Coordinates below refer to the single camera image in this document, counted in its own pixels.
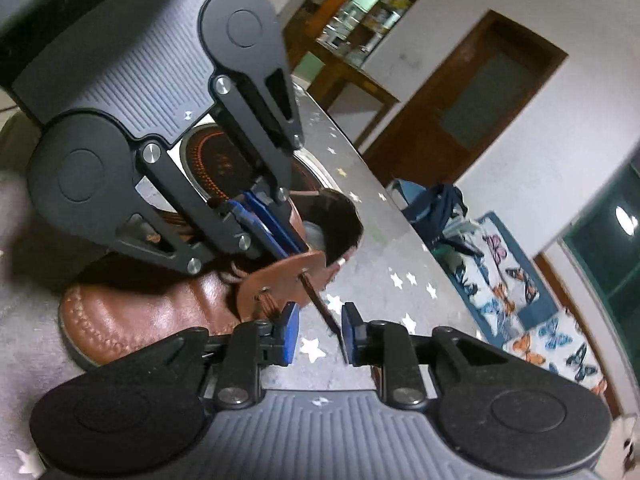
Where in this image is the blue sofa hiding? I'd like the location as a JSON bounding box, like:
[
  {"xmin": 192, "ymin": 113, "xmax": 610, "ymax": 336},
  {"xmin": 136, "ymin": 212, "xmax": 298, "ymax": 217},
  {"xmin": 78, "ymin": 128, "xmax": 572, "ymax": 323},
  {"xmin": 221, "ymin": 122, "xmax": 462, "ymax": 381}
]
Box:
[{"xmin": 390, "ymin": 180, "xmax": 640, "ymax": 421}]

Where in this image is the brown shoelace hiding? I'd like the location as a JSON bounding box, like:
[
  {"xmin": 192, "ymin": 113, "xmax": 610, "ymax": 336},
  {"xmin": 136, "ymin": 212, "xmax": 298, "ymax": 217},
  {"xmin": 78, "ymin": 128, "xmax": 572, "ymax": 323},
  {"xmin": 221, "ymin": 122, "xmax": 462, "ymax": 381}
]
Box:
[{"xmin": 150, "ymin": 210, "xmax": 347, "ymax": 338}]

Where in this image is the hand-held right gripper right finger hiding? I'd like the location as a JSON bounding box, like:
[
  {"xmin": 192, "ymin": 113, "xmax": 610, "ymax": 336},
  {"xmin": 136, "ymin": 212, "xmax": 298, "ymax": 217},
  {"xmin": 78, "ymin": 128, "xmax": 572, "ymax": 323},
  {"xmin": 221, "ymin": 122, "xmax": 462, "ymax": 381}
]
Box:
[{"xmin": 341, "ymin": 301, "xmax": 526, "ymax": 408}]

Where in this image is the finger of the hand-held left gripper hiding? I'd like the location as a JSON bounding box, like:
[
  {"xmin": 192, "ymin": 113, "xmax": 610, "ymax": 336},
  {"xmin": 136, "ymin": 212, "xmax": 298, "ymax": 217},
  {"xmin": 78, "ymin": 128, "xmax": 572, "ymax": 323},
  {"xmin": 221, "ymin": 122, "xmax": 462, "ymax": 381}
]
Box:
[
  {"xmin": 210, "ymin": 67, "xmax": 308, "ymax": 256},
  {"xmin": 115, "ymin": 140, "xmax": 287, "ymax": 277}
]

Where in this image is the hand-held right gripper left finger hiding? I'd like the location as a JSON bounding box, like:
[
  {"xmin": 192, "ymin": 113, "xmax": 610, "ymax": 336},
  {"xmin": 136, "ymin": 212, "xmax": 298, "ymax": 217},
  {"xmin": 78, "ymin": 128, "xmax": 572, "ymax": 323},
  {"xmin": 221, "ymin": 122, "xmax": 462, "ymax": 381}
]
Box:
[{"xmin": 95, "ymin": 302, "xmax": 302, "ymax": 409}]

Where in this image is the brown leather shoe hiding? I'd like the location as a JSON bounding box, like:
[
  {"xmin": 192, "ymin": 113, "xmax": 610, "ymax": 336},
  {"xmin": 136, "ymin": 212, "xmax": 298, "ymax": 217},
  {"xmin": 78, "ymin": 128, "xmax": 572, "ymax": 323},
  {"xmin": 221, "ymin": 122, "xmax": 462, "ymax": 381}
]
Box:
[{"xmin": 57, "ymin": 187, "xmax": 366, "ymax": 368}]

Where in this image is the dark wooden door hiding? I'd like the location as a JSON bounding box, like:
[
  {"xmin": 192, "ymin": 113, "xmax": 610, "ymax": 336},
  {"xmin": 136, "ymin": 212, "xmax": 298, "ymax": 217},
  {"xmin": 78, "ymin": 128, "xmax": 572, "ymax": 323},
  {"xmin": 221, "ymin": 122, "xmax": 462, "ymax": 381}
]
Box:
[{"xmin": 362, "ymin": 10, "xmax": 568, "ymax": 188}]

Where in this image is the green framed window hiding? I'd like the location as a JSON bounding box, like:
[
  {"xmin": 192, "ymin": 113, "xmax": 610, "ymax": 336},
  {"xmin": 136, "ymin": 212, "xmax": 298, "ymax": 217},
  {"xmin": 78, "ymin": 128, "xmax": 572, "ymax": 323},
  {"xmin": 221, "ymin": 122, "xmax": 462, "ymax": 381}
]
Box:
[{"xmin": 560, "ymin": 157, "xmax": 640, "ymax": 321}]

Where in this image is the round black induction cooktop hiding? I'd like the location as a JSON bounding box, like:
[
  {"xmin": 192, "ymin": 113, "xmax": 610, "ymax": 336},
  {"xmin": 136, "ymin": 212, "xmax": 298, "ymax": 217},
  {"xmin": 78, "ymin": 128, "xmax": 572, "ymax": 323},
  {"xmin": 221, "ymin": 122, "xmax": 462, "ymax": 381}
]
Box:
[{"xmin": 170, "ymin": 115, "xmax": 346, "ymax": 201}]

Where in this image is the large butterfly print cushion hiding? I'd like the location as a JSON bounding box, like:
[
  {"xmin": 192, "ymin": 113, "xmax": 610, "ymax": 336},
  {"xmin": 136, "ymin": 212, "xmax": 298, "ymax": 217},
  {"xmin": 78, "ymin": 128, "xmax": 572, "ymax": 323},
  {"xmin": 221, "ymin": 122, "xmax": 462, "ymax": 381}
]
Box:
[{"xmin": 502, "ymin": 310, "xmax": 608, "ymax": 397}]

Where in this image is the grey star print tablecloth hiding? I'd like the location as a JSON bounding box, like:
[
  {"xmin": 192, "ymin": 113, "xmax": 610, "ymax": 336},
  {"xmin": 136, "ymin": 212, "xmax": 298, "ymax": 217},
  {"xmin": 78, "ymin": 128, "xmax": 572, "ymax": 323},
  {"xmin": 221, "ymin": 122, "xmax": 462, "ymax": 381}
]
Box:
[{"xmin": 0, "ymin": 77, "xmax": 501, "ymax": 480}]

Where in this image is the black backpack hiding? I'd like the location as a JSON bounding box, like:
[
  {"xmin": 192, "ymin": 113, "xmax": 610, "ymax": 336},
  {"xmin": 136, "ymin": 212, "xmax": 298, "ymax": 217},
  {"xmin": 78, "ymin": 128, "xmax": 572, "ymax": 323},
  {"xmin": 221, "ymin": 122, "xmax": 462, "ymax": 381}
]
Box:
[{"xmin": 395, "ymin": 180, "xmax": 468, "ymax": 241}]

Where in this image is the wooden console table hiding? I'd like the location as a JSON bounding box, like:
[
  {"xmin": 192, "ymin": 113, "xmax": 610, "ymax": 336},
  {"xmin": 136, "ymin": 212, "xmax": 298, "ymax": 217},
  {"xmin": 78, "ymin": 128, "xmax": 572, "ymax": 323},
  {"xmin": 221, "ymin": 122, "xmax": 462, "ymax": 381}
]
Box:
[{"xmin": 290, "ymin": 50, "xmax": 401, "ymax": 133}]

